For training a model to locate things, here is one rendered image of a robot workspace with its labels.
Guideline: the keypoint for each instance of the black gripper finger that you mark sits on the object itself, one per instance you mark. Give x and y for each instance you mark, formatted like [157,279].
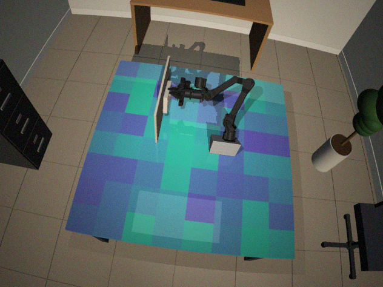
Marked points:
[174,94]
[175,89]

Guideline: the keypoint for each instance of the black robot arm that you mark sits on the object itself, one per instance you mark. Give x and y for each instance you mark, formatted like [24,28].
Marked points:
[209,95]

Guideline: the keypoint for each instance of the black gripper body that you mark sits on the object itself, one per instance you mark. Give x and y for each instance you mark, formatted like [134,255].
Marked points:
[184,92]

